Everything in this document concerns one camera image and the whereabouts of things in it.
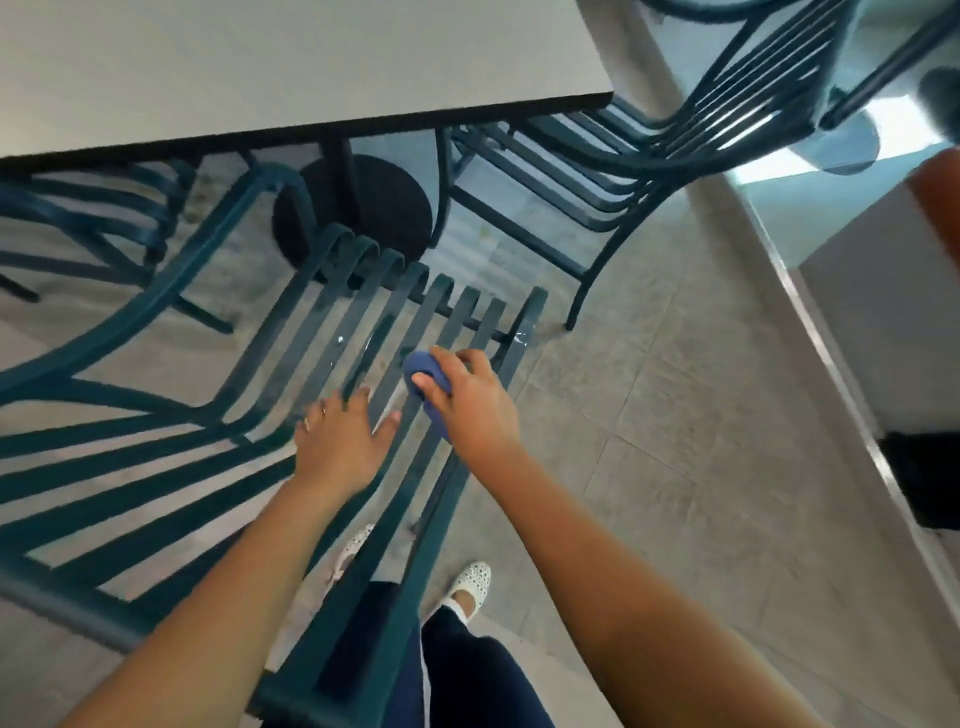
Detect person's right hand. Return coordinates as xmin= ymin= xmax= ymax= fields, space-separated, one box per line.
xmin=410 ymin=348 xmax=524 ymax=482

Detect person's left hand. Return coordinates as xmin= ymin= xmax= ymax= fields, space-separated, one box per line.
xmin=292 ymin=385 xmax=403 ymax=498

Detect blue cleaning cloth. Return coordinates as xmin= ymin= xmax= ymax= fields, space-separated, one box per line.
xmin=402 ymin=346 xmax=456 ymax=445

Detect person's left forearm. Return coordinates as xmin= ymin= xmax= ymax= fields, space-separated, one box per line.
xmin=58 ymin=476 xmax=376 ymax=728

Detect person's right forearm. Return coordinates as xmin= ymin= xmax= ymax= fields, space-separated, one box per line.
xmin=463 ymin=441 xmax=830 ymax=728

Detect green metal slatted chair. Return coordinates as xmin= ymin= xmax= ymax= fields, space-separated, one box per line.
xmin=0 ymin=162 xmax=551 ymax=728
xmin=433 ymin=0 xmax=864 ymax=333
xmin=0 ymin=157 xmax=250 ymax=336
xmin=816 ymin=0 xmax=960 ymax=130

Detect white perforated left shoe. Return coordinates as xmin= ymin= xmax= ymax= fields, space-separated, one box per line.
xmin=324 ymin=522 xmax=376 ymax=585

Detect white perforated shoe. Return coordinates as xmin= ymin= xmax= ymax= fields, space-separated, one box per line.
xmin=324 ymin=522 xmax=376 ymax=585
xmin=441 ymin=560 xmax=494 ymax=625

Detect black round table base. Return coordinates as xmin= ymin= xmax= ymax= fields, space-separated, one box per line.
xmin=270 ymin=138 xmax=437 ymax=285

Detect white perforated right shoe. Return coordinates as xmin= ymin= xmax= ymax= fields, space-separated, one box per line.
xmin=441 ymin=560 xmax=494 ymax=625

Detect dark blue trousers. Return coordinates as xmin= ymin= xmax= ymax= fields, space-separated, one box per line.
xmin=313 ymin=580 xmax=558 ymax=728

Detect round grey table base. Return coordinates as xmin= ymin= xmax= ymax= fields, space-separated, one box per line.
xmin=793 ymin=111 xmax=883 ymax=178

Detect black object by wall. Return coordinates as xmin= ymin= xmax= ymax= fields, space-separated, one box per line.
xmin=877 ymin=430 xmax=960 ymax=531

